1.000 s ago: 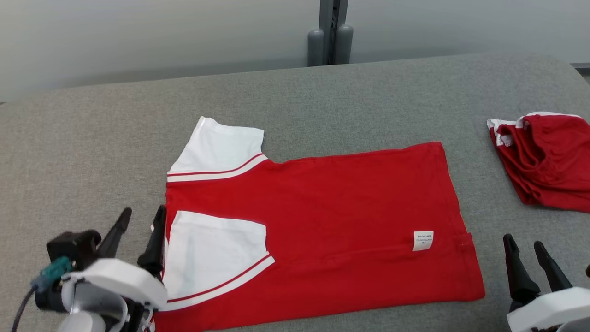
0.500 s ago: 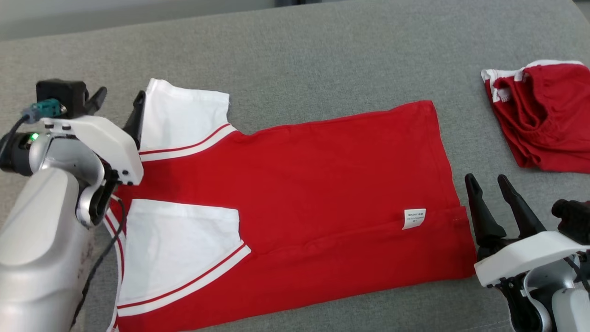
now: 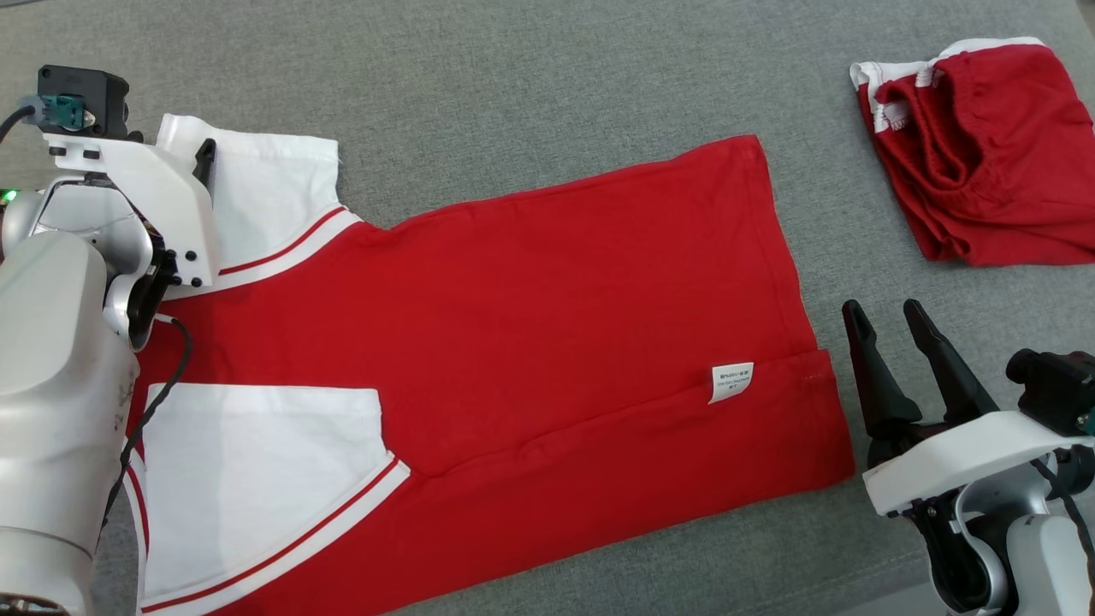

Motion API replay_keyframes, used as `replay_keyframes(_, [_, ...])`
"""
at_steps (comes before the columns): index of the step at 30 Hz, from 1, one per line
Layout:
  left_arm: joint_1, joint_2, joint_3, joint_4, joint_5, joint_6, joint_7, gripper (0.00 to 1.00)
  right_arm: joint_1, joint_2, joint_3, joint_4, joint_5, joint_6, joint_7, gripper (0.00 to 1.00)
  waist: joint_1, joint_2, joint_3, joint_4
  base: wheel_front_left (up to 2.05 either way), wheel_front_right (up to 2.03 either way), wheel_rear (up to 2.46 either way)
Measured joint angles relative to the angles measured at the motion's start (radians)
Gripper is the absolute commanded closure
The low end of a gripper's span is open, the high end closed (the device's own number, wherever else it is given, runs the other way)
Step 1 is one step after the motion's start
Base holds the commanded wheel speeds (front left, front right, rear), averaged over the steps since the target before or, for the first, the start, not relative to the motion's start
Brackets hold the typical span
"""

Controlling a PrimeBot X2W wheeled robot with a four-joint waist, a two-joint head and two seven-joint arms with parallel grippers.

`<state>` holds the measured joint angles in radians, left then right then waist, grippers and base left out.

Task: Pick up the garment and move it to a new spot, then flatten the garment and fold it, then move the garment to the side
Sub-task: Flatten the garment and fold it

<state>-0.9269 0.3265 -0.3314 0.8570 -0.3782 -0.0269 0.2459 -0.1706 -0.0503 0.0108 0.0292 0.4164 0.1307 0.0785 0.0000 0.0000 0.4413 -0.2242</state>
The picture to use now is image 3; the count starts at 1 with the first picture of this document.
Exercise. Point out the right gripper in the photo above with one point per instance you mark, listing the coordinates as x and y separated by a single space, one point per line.
958 453

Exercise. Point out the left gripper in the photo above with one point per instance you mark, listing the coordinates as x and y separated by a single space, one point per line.
162 205

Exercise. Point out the red shorts with white stripe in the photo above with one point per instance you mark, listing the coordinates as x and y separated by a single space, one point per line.
1001 171

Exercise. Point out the red basketball jersey white sleeves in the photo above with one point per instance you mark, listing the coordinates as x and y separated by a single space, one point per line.
513 282

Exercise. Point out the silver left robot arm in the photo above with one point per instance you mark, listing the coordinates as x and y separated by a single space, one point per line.
51 385

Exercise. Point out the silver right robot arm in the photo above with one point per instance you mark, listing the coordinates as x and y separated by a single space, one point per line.
1044 565

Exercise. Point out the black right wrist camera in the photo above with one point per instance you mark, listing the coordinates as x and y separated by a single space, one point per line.
1052 385

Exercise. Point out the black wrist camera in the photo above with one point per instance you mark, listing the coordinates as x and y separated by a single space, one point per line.
85 90
1052 385

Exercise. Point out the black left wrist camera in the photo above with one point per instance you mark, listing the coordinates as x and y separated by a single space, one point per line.
85 90

